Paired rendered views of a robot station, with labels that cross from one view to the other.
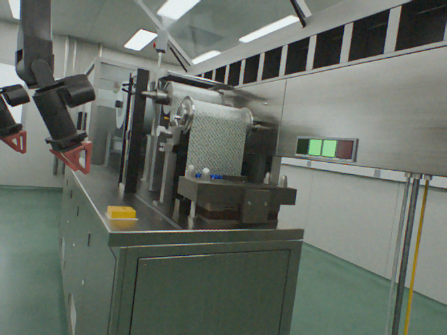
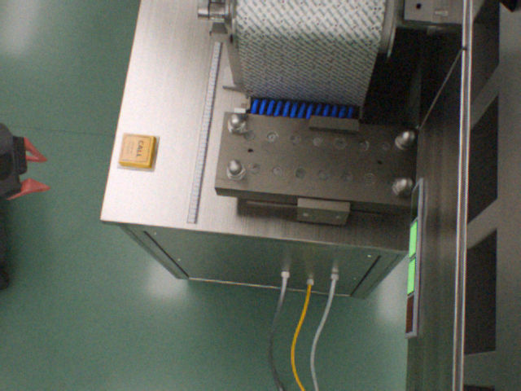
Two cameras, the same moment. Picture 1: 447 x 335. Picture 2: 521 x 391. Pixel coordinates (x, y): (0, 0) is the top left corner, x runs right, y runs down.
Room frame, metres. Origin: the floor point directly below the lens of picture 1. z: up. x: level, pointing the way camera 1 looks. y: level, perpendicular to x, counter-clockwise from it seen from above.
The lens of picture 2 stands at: (0.76, -0.25, 2.20)
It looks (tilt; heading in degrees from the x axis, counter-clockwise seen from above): 74 degrees down; 44
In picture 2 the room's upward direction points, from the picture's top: 9 degrees counter-clockwise
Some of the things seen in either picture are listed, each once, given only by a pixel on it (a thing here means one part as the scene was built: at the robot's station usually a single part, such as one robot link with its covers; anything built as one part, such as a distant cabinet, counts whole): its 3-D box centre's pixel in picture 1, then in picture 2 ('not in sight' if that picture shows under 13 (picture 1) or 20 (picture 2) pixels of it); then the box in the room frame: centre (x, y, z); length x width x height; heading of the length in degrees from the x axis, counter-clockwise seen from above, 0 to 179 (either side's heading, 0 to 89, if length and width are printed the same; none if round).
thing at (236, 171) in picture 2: (205, 175); (235, 168); (1.02, 0.05, 1.05); 0.04 x 0.04 x 0.04
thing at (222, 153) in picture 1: (216, 155); (304, 81); (1.22, 0.03, 1.11); 0.23 x 0.01 x 0.18; 120
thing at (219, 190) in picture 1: (238, 191); (319, 163); (1.14, -0.06, 1.00); 0.40 x 0.16 x 0.06; 120
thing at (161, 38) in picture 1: (159, 41); not in sight; (1.71, 0.41, 1.66); 0.07 x 0.07 x 0.10; 8
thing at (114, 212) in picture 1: (121, 212); (137, 150); (0.96, 0.29, 0.91); 0.07 x 0.07 x 0.02; 30
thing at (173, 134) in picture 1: (166, 165); (230, 45); (1.22, 0.22, 1.05); 0.06 x 0.05 x 0.31; 120
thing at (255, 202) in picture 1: (255, 206); (321, 213); (1.06, -0.12, 0.96); 0.10 x 0.03 x 0.11; 120
